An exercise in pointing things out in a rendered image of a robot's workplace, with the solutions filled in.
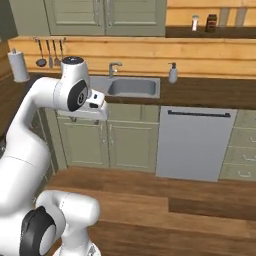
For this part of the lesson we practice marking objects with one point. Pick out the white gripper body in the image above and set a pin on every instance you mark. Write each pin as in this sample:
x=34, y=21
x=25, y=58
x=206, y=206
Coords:
x=83, y=113

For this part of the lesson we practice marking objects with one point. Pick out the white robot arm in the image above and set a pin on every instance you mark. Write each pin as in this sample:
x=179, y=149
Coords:
x=23, y=160

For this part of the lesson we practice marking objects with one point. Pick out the green panel under sink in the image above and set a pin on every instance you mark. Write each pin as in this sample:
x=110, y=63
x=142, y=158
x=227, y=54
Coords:
x=133, y=112

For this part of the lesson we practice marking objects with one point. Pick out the grey steel sink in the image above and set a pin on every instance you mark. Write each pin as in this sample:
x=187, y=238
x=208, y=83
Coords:
x=133, y=87

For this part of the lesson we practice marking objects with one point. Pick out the green base cupboard door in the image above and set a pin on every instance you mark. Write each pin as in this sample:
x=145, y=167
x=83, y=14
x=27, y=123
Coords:
x=133, y=146
x=83, y=143

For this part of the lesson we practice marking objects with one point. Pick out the grey steel tap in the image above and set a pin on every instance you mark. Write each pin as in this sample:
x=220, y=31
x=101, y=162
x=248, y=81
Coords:
x=113, y=68

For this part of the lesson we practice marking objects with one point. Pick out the grey hanging spoon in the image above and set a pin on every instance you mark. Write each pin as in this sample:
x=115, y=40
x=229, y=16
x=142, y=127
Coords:
x=56, y=61

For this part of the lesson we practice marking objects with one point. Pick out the grey hanging spatula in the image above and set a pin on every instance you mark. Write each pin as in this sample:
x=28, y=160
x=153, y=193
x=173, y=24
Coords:
x=50, y=61

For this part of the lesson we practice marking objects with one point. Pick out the dark hanging ladle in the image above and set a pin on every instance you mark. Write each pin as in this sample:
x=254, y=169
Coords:
x=41, y=61

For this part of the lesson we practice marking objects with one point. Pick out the thin grey hanging tool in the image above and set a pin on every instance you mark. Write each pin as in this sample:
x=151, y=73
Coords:
x=61, y=50

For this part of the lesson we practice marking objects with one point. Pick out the white paper towel roll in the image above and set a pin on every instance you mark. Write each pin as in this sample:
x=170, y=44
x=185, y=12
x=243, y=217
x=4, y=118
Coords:
x=18, y=68

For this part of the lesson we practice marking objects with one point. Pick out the white soap dispenser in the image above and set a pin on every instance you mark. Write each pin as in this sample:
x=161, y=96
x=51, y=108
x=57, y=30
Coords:
x=172, y=75

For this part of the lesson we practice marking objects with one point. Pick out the grey dishwasher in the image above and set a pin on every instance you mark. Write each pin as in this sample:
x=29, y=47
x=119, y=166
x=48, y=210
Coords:
x=195, y=146

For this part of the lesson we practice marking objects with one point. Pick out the white shaker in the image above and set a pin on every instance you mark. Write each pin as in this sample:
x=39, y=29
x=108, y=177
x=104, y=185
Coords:
x=195, y=23

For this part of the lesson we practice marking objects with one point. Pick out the green drawer front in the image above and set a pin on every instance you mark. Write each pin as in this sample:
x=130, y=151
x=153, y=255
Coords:
x=241, y=137
x=246, y=119
x=238, y=155
x=235, y=172

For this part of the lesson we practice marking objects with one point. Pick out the dark wooden shelf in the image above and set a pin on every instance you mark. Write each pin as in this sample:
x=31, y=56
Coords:
x=213, y=32

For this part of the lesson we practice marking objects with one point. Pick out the dark brown jar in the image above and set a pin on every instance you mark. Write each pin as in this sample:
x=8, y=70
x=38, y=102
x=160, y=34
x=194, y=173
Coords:
x=211, y=23

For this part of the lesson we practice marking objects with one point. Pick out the metal tool rail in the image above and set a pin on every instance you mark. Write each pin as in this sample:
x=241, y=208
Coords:
x=50, y=38

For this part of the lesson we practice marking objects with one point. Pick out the green wall cupboard door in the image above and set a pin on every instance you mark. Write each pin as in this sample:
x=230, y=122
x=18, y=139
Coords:
x=75, y=15
x=135, y=15

